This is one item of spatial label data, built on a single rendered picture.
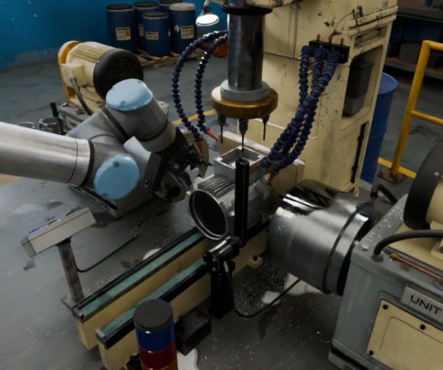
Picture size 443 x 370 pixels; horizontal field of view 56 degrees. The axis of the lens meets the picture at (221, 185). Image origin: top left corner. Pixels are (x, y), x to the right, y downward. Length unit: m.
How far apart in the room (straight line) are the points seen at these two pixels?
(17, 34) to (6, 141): 5.85
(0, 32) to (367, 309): 6.06
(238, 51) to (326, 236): 0.48
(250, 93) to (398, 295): 0.57
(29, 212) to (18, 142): 0.98
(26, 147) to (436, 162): 0.71
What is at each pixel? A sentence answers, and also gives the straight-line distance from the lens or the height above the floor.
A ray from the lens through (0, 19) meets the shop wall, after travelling 6.50.
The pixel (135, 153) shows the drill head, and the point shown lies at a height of 1.10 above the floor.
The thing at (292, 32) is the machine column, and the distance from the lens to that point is 1.23.
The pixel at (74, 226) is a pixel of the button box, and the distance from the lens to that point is 1.13.
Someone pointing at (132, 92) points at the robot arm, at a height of 1.42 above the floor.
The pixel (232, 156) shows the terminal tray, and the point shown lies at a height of 1.13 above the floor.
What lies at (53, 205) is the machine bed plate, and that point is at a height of 0.80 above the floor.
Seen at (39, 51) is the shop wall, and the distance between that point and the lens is 6.68.
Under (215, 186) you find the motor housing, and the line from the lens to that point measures 1.14.
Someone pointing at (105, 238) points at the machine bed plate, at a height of 0.80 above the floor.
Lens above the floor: 1.72
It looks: 32 degrees down
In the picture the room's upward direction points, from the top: straight up
